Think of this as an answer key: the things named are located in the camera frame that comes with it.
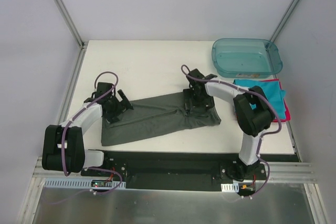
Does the dark grey t shirt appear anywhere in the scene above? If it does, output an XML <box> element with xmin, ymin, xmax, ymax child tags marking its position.
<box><xmin>101</xmin><ymin>92</ymin><xmax>221</xmax><ymax>146</ymax></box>

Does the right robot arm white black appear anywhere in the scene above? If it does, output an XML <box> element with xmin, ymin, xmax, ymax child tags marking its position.
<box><xmin>183</xmin><ymin>69</ymin><xmax>275</xmax><ymax>182</ymax></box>

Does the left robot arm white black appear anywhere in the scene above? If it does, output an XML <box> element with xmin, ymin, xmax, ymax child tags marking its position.
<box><xmin>41</xmin><ymin>82</ymin><xmax>133</xmax><ymax>176</ymax></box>

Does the teal transparent plastic bin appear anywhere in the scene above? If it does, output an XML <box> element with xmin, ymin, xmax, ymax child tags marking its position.
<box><xmin>212</xmin><ymin>38</ymin><xmax>283</xmax><ymax>79</ymax></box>

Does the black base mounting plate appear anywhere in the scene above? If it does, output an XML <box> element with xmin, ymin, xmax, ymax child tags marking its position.
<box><xmin>80</xmin><ymin>151</ymin><xmax>284</xmax><ymax>190</ymax></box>

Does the folded cyan t shirt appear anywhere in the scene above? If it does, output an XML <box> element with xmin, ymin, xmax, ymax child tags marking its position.
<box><xmin>233</xmin><ymin>78</ymin><xmax>287</xmax><ymax>119</ymax></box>

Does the folded magenta t shirt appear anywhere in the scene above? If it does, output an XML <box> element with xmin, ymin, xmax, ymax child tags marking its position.
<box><xmin>229</xmin><ymin>78</ymin><xmax>292</xmax><ymax>123</ymax></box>

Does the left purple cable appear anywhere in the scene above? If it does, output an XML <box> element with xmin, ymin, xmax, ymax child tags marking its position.
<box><xmin>43</xmin><ymin>71</ymin><xmax>124</xmax><ymax>205</ymax></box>

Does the purple cable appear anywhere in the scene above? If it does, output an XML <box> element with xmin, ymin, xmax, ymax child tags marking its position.
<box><xmin>43</xmin><ymin>71</ymin><xmax>124</xmax><ymax>205</ymax></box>
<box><xmin>180</xmin><ymin>64</ymin><xmax>283</xmax><ymax>202</ymax></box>

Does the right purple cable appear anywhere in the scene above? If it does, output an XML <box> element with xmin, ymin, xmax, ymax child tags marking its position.
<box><xmin>180</xmin><ymin>64</ymin><xmax>283</xmax><ymax>202</ymax></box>

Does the left white cable duct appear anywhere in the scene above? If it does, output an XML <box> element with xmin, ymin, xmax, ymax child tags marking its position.
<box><xmin>44</xmin><ymin>178</ymin><xmax>126</xmax><ymax>190</ymax></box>

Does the white cable duct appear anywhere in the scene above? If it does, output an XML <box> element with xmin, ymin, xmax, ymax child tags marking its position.
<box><xmin>220</xmin><ymin>183</ymin><xmax>239</xmax><ymax>193</ymax></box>
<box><xmin>44</xmin><ymin>178</ymin><xmax>126</xmax><ymax>190</ymax></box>

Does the right white cable duct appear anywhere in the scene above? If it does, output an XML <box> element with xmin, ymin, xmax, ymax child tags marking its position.
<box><xmin>220</xmin><ymin>183</ymin><xmax>239</xmax><ymax>193</ymax></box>

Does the right aluminium frame post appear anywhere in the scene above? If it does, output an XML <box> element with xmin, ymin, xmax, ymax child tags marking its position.
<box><xmin>269</xmin><ymin>0</ymin><xmax>301</xmax><ymax>42</ymax></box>

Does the aluminium frame post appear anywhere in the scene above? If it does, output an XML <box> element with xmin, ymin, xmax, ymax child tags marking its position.
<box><xmin>269</xmin><ymin>0</ymin><xmax>301</xmax><ymax>42</ymax></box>
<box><xmin>54</xmin><ymin>0</ymin><xmax>86</xmax><ymax>49</ymax></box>

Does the left aluminium frame post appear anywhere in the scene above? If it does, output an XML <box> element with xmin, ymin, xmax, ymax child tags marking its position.
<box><xmin>54</xmin><ymin>0</ymin><xmax>86</xmax><ymax>49</ymax></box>

